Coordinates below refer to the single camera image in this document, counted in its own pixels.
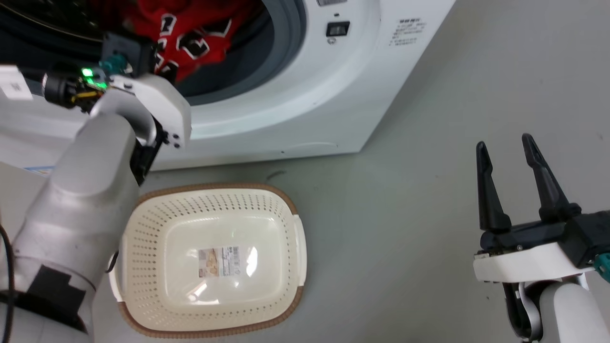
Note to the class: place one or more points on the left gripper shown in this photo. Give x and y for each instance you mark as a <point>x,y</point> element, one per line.
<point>164,105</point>

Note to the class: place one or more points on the black door latch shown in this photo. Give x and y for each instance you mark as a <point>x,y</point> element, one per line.
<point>338,29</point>

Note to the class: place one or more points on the paper label sticker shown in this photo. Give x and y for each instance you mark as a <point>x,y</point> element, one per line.
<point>218,261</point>

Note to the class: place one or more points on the red jersey with white print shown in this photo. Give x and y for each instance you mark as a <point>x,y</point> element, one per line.
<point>200,26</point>

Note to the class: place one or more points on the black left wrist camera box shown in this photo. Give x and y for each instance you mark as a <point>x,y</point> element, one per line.
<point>128,50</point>

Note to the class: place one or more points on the grey rubber door gasket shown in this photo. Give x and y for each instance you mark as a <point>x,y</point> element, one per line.
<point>287,38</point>

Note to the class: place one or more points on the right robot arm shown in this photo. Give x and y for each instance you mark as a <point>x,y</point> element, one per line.
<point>572,314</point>

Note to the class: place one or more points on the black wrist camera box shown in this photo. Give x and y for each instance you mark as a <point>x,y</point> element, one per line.
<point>588,238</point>
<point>128,50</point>

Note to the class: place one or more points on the white tag with QR code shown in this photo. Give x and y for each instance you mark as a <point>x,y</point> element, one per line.
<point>14,83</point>

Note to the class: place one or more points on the blue sticker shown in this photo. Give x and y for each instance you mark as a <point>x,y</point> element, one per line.
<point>38,169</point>

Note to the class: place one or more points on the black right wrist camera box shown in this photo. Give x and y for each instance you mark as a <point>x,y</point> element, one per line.
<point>588,238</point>

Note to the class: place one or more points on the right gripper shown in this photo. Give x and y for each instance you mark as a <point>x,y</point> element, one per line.
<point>524,264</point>

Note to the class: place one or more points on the white washing machine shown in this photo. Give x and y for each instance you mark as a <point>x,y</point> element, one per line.
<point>333,95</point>

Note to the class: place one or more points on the cream basket with brown rim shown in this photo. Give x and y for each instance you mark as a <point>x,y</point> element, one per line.
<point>157,224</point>

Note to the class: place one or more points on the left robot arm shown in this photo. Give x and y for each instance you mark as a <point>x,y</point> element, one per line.
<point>81,190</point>

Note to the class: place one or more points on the dark washing machine drum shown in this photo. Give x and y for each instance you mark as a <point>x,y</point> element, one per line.
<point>47,24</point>

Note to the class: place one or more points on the black connector with green light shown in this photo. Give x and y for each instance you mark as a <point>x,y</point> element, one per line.
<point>59,88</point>

